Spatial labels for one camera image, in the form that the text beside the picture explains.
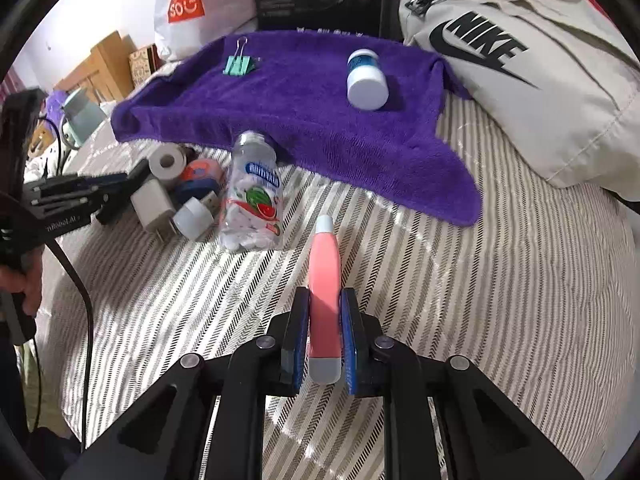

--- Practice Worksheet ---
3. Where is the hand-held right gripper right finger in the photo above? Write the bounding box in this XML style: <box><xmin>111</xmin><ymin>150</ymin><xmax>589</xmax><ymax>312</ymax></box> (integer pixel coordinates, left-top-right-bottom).
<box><xmin>340</xmin><ymin>287</ymin><xmax>586</xmax><ymax>480</ymax></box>

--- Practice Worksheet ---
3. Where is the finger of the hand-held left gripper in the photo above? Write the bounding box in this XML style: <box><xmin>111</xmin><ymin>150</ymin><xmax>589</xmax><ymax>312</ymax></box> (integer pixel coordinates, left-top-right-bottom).
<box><xmin>35</xmin><ymin>159</ymin><xmax>152</xmax><ymax>227</ymax></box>
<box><xmin>37</xmin><ymin>172</ymin><xmax>130</xmax><ymax>196</ymax></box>

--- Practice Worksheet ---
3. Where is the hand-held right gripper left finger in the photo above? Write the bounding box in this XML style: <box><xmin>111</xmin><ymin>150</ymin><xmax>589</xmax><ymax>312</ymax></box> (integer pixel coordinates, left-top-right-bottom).
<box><xmin>60</xmin><ymin>287</ymin><xmax>313</xmax><ymax>480</ymax></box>

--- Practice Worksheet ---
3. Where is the white charger plug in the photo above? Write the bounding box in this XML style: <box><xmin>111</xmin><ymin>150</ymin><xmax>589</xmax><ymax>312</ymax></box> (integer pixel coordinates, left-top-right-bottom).
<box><xmin>131</xmin><ymin>180</ymin><xmax>178</xmax><ymax>243</ymax></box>

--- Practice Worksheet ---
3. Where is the white tape roll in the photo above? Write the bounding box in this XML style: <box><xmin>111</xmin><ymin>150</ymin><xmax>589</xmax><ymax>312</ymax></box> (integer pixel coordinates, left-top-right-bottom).
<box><xmin>148</xmin><ymin>142</ymin><xmax>188</xmax><ymax>182</ymax></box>

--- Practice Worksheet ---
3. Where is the pink tube with pale caps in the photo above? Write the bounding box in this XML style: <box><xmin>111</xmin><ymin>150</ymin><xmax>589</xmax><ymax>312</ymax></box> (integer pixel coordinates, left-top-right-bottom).
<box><xmin>306</xmin><ymin>215</ymin><xmax>346</xmax><ymax>386</ymax></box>

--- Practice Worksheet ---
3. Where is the small grey white cylinder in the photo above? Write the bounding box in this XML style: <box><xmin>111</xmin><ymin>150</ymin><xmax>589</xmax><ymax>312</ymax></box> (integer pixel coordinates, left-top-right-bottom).
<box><xmin>171</xmin><ymin>196</ymin><xmax>217</xmax><ymax>242</ymax></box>

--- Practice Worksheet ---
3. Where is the orange and blue tape dispenser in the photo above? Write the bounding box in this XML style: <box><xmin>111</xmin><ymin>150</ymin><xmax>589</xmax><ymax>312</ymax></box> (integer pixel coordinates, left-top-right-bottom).
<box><xmin>175</xmin><ymin>157</ymin><xmax>225</xmax><ymax>209</ymax></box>

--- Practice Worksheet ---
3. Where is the colourful small packet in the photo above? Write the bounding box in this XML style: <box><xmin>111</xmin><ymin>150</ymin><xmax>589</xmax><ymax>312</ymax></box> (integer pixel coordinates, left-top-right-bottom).
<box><xmin>216</xmin><ymin>130</ymin><xmax>286</xmax><ymax>253</ymax></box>

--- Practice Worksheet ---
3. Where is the white jar with blue label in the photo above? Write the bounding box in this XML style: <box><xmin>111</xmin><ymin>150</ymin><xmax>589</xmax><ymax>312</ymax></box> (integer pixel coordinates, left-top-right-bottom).
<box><xmin>346</xmin><ymin>49</ymin><xmax>390</xmax><ymax>110</ymax></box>

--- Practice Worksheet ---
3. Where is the person's left hand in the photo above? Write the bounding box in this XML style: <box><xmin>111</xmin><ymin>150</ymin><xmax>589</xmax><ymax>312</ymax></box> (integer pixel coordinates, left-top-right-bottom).
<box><xmin>0</xmin><ymin>252</ymin><xmax>45</xmax><ymax>318</ymax></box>

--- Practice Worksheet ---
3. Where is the pale blue appliance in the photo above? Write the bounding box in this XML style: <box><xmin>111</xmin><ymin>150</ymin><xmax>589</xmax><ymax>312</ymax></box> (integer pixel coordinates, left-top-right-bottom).
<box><xmin>60</xmin><ymin>87</ymin><xmax>108</xmax><ymax>148</ymax></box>

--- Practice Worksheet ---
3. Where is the wooden furniture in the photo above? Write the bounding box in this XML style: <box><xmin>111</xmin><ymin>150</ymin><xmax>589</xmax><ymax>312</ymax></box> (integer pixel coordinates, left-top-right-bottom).
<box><xmin>52</xmin><ymin>30</ymin><xmax>136</xmax><ymax>106</ymax></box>

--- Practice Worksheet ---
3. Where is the patterned book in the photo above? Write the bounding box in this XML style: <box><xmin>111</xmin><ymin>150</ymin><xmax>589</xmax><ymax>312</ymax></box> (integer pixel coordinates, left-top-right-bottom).
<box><xmin>129</xmin><ymin>45</ymin><xmax>166</xmax><ymax>86</ymax></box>

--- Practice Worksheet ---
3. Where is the teal binder clip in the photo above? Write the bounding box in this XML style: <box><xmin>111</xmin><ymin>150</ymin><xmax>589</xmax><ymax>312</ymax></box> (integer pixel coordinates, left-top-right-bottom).
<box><xmin>222</xmin><ymin>37</ymin><xmax>262</xmax><ymax>78</ymax></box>

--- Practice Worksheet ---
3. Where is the white shopping bag red logo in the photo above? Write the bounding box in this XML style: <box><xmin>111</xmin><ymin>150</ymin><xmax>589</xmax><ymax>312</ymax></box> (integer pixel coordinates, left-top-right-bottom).
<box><xmin>153</xmin><ymin>0</ymin><xmax>261</xmax><ymax>63</ymax></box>

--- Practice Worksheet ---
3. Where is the purple towel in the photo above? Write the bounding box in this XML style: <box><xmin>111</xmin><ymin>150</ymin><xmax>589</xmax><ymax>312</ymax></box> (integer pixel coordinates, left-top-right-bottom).
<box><xmin>110</xmin><ymin>30</ymin><xmax>483</xmax><ymax>228</ymax></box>

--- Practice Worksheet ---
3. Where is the grey bag with black logo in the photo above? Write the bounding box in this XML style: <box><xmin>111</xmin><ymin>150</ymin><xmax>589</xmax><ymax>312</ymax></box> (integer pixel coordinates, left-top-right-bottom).
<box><xmin>400</xmin><ymin>0</ymin><xmax>640</xmax><ymax>201</ymax></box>

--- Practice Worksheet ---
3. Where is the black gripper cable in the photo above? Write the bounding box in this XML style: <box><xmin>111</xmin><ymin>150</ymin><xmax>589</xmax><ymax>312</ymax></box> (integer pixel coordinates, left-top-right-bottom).
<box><xmin>45</xmin><ymin>237</ymin><xmax>96</xmax><ymax>443</ymax></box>

